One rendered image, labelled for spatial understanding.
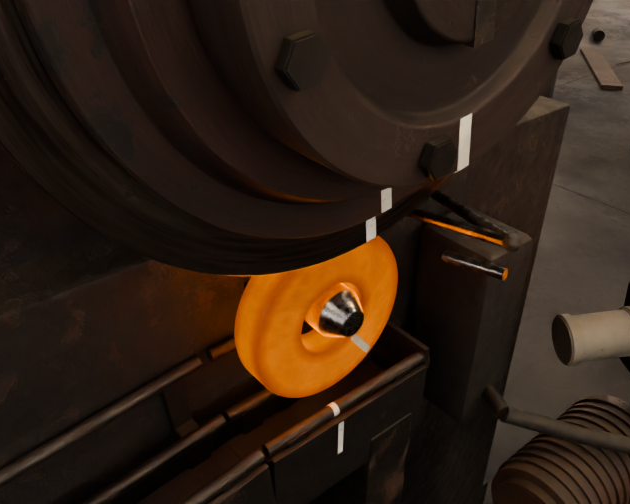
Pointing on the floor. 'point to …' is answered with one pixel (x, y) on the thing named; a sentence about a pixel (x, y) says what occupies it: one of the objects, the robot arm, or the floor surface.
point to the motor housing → (577, 461)
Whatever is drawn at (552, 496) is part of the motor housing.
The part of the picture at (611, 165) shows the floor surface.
